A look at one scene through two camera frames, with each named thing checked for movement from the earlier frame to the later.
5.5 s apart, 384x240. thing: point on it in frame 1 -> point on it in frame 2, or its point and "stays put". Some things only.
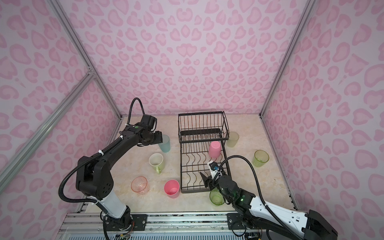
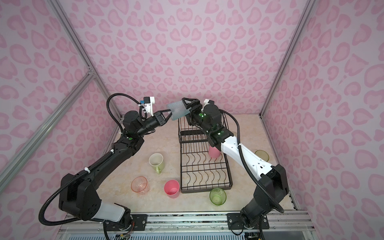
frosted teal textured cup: [165, 145] -> [178, 110]
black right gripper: [208, 182] -> [193, 113]
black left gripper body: [154, 138] -> [153, 123]
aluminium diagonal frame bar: [14, 161] stays put
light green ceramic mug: [156, 160] stays put
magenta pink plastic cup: [172, 188] stays put
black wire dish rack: [201, 134] stays put
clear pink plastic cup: [139, 184] stays put
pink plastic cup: [215, 149] stays put
